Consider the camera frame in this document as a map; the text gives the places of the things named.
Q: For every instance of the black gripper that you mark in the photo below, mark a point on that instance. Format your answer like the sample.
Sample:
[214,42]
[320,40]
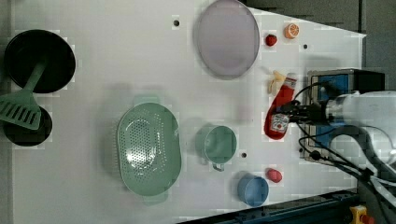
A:
[309,114]

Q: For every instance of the red plush ketchup bottle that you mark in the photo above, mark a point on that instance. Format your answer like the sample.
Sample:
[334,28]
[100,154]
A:
[276,122]

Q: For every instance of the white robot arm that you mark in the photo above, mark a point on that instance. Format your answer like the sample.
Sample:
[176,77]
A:
[368,117]

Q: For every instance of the black toaster oven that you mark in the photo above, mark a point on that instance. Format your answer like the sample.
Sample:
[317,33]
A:
[329,84]

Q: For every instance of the plush peeled banana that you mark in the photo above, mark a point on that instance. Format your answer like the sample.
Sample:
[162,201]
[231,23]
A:
[276,83]

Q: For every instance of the large red strawberry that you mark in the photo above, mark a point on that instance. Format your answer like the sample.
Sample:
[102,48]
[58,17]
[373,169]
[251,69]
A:
[273,175]

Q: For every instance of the small red strawberry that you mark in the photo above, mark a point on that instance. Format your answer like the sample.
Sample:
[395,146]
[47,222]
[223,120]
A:
[270,40]

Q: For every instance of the plush orange slice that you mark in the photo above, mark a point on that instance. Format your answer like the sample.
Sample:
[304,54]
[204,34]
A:
[291,31]

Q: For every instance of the green metal cup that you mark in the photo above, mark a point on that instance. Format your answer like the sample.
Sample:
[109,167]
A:
[216,144]

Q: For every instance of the yellow red emergency button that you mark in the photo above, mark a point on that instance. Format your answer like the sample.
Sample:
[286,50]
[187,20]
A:
[359,215]

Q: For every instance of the lavender oval plate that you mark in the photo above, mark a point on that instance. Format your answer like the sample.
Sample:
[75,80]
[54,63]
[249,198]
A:
[228,38]

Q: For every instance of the green spatula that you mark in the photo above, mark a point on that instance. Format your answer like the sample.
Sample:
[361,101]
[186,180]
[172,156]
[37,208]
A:
[20,107]

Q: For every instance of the black frying pan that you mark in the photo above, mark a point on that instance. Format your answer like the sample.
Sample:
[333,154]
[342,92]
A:
[27,49]

